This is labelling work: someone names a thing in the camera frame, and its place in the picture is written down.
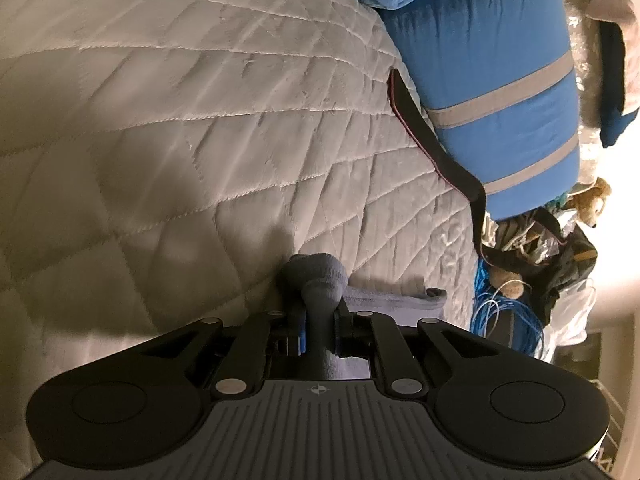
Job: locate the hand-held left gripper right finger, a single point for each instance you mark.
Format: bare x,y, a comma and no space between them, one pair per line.
340,334

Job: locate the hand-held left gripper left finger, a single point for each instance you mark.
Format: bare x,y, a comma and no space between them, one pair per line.
301,335

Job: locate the grey-blue pants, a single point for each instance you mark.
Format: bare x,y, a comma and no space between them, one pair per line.
315,275

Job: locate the black shoulder bag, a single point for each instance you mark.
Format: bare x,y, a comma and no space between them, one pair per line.
430,135

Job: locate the tan plush toy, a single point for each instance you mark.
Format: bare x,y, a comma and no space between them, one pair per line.
506,282

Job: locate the white plastic bag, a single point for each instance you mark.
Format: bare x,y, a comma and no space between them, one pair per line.
570,330

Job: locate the grey quilted bedspread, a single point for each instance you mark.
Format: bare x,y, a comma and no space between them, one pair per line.
175,135

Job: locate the brown teddy bear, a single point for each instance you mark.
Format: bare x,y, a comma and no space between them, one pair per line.
590,202

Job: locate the dark blue cloth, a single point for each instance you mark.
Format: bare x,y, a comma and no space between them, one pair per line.
617,120

